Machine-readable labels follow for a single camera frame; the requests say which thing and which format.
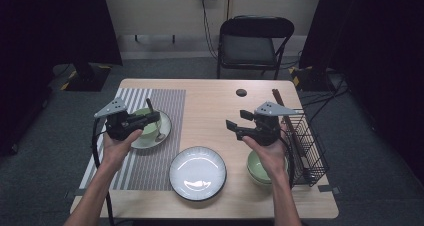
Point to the black curtain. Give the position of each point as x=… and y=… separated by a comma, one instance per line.
x=376, y=52
x=50, y=36

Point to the grey striped placemat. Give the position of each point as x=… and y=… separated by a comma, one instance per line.
x=166, y=119

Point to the small black floor object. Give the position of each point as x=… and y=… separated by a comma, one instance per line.
x=99, y=117

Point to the person's right hand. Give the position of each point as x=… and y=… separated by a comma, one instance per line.
x=273, y=159

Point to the black stand base with striped tape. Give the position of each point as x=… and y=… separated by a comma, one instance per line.
x=310, y=79
x=83, y=77

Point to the person's left hand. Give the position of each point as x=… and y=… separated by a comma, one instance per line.
x=116, y=152

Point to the black folding chair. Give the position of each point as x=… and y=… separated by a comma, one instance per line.
x=248, y=49

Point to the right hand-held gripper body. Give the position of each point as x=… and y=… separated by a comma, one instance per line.
x=268, y=129

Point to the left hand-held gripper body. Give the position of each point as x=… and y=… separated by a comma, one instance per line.
x=118, y=127

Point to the grey tape strip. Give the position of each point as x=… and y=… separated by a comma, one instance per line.
x=330, y=189
x=73, y=193

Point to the green bowl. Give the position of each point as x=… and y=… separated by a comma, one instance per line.
x=151, y=131
x=256, y=166
x=258, y=184

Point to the white plate with dark rim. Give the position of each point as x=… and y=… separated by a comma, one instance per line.
x=196, y=174
x=166, y=132

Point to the brown chopstick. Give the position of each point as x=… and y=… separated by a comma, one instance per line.
x=280, y=99
x=276, y=97

